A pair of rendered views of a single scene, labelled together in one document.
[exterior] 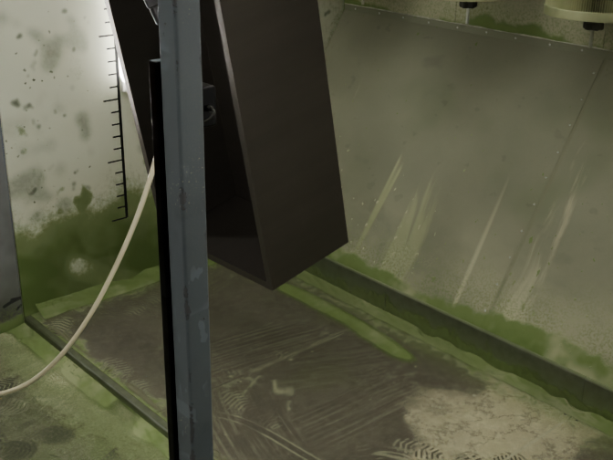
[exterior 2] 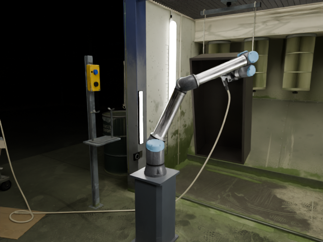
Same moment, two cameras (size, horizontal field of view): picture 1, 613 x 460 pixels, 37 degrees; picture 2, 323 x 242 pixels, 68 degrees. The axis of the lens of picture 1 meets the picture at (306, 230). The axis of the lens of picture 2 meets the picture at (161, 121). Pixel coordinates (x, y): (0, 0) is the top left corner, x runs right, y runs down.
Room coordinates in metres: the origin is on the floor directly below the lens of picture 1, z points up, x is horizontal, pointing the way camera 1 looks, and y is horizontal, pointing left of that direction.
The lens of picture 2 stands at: (0.36, 1.66, 1.44)
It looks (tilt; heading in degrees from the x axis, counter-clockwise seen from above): 11 degrees down; 345
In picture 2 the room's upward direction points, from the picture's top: straight up
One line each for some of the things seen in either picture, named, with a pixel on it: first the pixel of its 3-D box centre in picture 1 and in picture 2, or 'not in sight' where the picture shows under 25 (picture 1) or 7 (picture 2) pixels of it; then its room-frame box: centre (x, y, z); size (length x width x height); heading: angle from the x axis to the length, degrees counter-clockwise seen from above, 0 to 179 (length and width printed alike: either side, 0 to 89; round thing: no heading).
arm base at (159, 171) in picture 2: not in sight; (155, 167); (2.21, 1.23, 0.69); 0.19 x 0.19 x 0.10
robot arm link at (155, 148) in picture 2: not in sight; (155, 151); (2.22, 1.23, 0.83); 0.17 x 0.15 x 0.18; 171
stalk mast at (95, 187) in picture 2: not in sight; (92, 135); (2.93, 1.75, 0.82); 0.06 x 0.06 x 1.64; 42
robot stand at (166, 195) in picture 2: not in sight; (155, 207); (2.21, 1.23, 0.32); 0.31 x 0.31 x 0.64; 42
